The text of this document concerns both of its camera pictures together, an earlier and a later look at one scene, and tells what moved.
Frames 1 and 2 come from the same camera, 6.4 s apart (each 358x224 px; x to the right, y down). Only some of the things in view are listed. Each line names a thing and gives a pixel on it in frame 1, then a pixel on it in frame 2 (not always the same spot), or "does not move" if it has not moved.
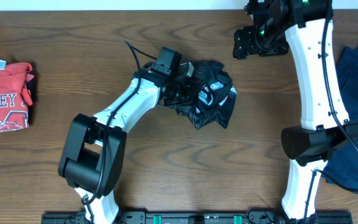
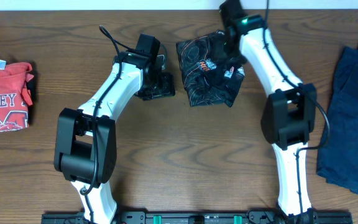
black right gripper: (245, 45) to (240, 60)
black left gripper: (173, 94) to (159, 90)
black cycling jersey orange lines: (215, 96) to (211, 76)
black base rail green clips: (198, 218) does not move
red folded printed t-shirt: (4, 99) does not move
